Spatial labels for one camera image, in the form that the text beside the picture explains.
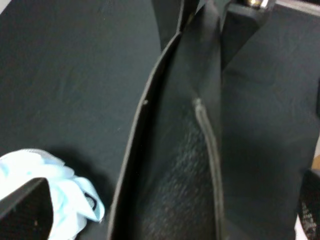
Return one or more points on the light blue bath loofah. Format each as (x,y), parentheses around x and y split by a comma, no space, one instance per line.
(74,199)

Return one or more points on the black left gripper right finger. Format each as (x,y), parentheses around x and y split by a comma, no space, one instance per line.
(308,217)

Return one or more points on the black leather pouch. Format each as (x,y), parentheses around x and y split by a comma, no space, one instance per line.
(170,184)

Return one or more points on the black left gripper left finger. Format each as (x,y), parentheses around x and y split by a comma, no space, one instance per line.
(27,213)

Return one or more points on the black tablecloth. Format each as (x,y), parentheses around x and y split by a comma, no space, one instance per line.
(72,73)

